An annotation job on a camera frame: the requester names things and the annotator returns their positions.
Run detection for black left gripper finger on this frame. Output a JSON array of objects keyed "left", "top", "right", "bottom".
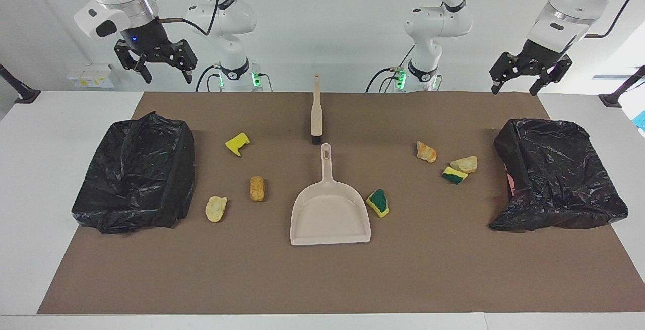
[
  {"left": 490, "top": 52, "right": 523, "bottom": 95},
  {"left": 529, "top": 55, "right": 573, "bottom": 96}
]

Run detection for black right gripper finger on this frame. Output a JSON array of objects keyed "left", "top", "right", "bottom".
[
  {"left": 115, "top": 40, "right": 153, "bottom": 84},
  {"left": 170, "top": 40, "right": 198, "bottom": 84}
]

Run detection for yellow notched sponge piece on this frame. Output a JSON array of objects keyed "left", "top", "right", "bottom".
[{"left": 225, "top": 132, "right": 250, "bottom": 157}]

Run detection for pale beige sponge piece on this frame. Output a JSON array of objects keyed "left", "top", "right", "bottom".
[{"left": 450, "top": 156, "right": 478, "bottom": 174}]

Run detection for orange striped bread piece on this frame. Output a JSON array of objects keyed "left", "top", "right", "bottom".
[{"left": 416, "top": 141, "right": 438, "bottom": 163}]

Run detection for small green yellow sponge piece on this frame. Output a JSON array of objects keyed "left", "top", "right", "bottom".
[{"left": 442, "top": 166, "right": 468, "bottom": 185}]

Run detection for beige brush black bristles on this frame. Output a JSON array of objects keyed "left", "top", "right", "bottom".
[{"left": 310, "top": 74, "right": 324, "bottom": 145}]

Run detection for pale yellow sponge piece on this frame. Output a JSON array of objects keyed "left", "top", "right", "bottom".
[{"left": 205, "top": 196, "right": 228, "bottom": 223}]

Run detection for large green yellow sponge piece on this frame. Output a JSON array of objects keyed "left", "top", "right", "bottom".
[{"left": 366, "top": 189, "right": 390, "bottom": 218}]

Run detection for beige plastic dustpan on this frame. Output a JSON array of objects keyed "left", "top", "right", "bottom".
[{"left": 290, "top": 143, "right": 372, "bottom": 246}]

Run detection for black bagged pink trash bin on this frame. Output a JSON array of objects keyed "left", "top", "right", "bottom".
[{"left": 488, "top": 118, "right": 629, "bottom": 232}]

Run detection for black bag lined trash bin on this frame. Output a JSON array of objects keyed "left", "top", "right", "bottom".
[{"left": 72, "top": 112, "right": 196, "bottom": 234}]

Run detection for black stand leg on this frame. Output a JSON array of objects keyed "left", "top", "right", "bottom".
[
  {"left": 0, "top": 64, "right": 41, "bottom": 104},
  {"left": 599, "top": 65, "right": 645, "bottom": 108}
]

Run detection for brown table mat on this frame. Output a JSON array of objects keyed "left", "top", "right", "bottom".
[{"left": 37, "top": 92, "right": 645, "bottom": 314}]

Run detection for black right base cable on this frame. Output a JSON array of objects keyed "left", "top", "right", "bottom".
[{"left": 196, "top": 64, "right": 273, "bottom": 92}]

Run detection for black base cable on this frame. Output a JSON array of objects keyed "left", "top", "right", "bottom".
[
  {"left": 196, "top": 64, "right": 273, "bottom": 92},
  {"left": 367, "top": 45, "right": 419, "bottom": 92}
]

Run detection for white wall outlet box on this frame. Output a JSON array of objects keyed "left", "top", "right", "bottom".
[{"left": 67, "top": 64, "right": 115, "bottom": 89}]

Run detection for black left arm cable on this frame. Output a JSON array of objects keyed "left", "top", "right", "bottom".
[{"left": 468, "top": 0, "right": 645, "bottom": 38}]

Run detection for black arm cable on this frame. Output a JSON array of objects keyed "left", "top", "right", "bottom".
[
  {"left": 468, "top": 0, "right": 645, "bottom": 38},
  {"left": 158, "top": 0, "right": 221, "bottom": 37}
]

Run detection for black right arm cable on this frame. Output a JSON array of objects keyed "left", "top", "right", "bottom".
[{"left": 158, "top": 0, "right": 221, "bottom": 37}]

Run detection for black left base cable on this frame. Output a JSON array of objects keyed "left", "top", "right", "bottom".
[{"left": 367, "top": 45, "right": 419, "bottom": 92}]

